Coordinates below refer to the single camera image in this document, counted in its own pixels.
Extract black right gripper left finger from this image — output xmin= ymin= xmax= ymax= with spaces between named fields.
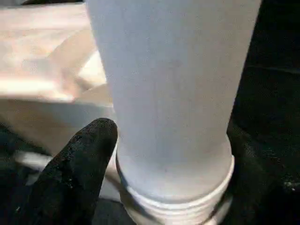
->
xmin=26 ymin=118 xmax=119 ymax=225

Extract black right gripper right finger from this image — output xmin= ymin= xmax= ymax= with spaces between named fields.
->
xmin=220 ymin=121 xmax=300 ymax=225

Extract white upturned plastic table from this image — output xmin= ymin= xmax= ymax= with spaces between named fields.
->
xmin=0 ymin=4 xmax=123 ymax=202

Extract white plastic table leg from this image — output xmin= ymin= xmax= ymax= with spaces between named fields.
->
xmin=84 ymin=0 xmax=262 ymax=225

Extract black work mat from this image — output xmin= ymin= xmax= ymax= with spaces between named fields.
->
xmin=0 ymin=0 xmax=300 ymax=225

